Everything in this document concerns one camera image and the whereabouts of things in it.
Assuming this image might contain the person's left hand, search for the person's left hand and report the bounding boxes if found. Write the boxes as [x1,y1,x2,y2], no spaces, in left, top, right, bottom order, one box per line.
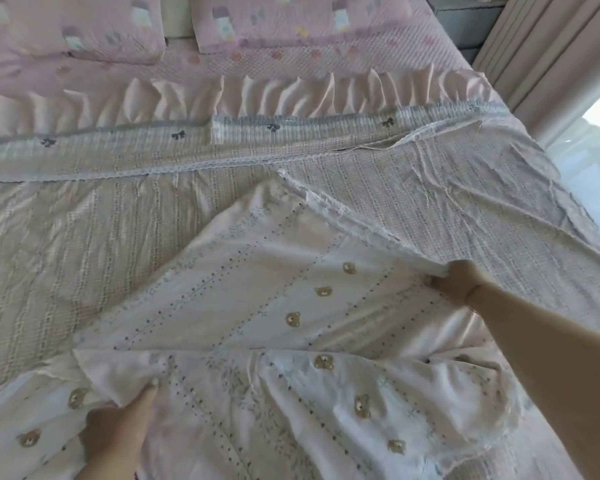
[79,384,160,471]

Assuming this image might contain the person's right hand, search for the person's right hand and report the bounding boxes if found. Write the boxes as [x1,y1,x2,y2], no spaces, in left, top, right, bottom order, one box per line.
[431,260,491,309]

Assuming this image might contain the pink bear print quilt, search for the pink bear print quilt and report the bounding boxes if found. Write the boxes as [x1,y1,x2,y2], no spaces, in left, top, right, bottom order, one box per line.
[0,105,600,480]

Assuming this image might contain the person's left forearm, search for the person's left forearm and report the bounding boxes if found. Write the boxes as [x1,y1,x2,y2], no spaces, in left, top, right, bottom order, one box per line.
[83,457,137,480]

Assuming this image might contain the person's right forearm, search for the person's right forearm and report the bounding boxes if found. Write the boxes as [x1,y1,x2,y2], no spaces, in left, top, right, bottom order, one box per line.
[465,283,600,480]

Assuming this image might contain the pink quilted bed sheet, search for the pink quilted bed sheet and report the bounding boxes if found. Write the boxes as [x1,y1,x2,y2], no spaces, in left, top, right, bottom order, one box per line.
[0,15,496,140]

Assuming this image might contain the pink printed pillow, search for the pink printed pillow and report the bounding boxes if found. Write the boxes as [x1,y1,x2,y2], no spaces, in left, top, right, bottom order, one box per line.
[0,0,167,65]
[191,0,433,55]

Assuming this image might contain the cream headboard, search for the cream headboard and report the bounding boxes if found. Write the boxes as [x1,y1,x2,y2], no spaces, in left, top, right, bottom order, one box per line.
[160,0,201,40]

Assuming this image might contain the grey bedside cabinet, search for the grey bedside cabinet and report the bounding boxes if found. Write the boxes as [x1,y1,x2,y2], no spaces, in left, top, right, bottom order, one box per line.
[425,0,511,65]

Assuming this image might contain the beige curtain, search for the beige curtain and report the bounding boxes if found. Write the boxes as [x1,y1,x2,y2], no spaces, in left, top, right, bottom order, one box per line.
[472,0,600,145]

